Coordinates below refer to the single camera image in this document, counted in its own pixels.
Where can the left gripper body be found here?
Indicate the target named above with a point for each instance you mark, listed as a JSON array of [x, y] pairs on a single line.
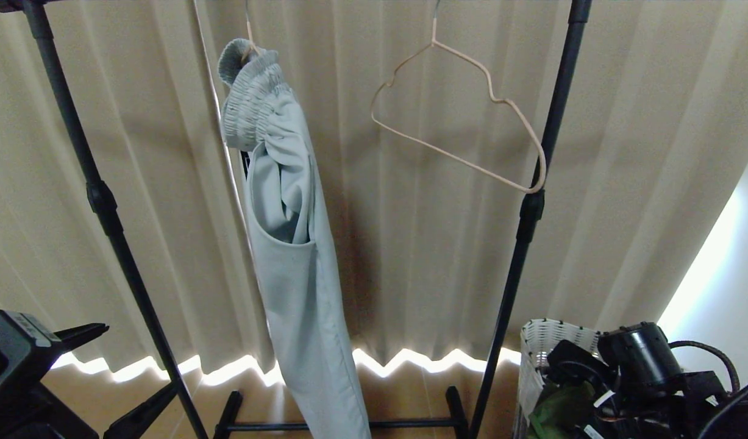
[[44, 421]]

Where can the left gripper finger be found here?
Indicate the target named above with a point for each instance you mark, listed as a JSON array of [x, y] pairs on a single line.
[[139, 417], [78, 336]]

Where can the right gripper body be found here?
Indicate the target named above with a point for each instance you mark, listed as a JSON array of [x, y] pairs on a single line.
[[623, 417]]

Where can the pale grey shorts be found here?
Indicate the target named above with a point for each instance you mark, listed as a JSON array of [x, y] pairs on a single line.
[[300, 274]]

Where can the pink clothes hanger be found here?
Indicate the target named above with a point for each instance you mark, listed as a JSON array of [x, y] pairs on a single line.
[[434, 33], [250, 30]]

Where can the white laundry basket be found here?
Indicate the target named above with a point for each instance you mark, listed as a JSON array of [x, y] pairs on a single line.
[[550, 335]]

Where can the black clothes rack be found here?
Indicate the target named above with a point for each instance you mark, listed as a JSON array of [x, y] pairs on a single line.
[[105, 207]]

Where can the green garment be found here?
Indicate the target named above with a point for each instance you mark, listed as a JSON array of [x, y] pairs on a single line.
[[556, 408]]

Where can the beige curtain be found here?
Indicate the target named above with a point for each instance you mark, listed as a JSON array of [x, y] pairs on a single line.
[[410, 256]]

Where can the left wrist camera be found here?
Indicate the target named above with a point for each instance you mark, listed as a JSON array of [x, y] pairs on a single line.
[[14, 360]]

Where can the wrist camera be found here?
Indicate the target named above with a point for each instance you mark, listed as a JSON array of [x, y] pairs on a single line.
[[14, 360], [572, 363]]

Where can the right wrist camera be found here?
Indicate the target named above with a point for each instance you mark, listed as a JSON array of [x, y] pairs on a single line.
[[572, 363]]

